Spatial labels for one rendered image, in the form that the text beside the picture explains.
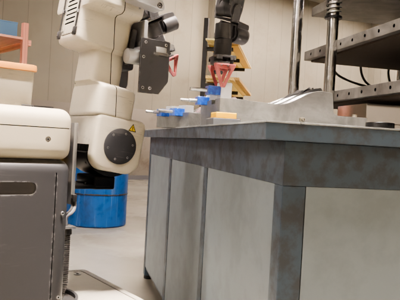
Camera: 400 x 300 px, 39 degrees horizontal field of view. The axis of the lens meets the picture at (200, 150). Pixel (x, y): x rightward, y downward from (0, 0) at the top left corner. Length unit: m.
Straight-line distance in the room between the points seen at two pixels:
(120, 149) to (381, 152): 0.75
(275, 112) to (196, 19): 9.49
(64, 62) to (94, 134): 8.19
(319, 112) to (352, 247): 0.71
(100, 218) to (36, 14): 5.61
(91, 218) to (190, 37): 6.93
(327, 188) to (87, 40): 0.82
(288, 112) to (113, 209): 3.09
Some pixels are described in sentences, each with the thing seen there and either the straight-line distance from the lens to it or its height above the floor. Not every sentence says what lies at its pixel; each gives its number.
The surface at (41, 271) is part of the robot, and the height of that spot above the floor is 0.42.
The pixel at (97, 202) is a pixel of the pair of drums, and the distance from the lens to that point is 4.64.
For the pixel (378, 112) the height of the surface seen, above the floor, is 0.92.
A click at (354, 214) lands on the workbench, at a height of 0.62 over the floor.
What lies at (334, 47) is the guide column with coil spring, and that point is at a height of 1.25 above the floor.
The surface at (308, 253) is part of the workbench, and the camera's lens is 1.18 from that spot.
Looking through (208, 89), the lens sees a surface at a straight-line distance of 1.77.
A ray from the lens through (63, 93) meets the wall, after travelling 9.72.
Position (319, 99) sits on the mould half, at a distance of 1.83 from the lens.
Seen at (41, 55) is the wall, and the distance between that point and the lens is 9.63.
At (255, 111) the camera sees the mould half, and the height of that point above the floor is 0.85.
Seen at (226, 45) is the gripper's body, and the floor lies 1.06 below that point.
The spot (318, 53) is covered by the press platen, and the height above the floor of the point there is 1.25.
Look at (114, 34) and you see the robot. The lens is 1.67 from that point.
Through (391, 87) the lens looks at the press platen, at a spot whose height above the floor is 1.01.
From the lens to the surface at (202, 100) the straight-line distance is 1.88.
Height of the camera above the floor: 0.75
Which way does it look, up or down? 1 degrees down
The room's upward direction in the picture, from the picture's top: 3 degrees clockwise
